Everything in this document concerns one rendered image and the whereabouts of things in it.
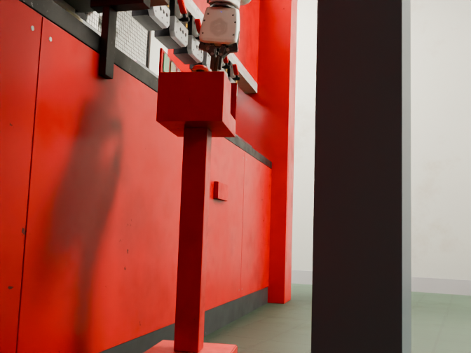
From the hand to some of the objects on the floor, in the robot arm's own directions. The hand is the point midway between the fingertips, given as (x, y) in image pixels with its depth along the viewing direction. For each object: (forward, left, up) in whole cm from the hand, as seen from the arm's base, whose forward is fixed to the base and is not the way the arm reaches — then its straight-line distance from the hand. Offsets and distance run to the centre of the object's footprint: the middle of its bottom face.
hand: (216, 64), depth 143 cm
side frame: (+87, -201, -84) cm, 235 cm away
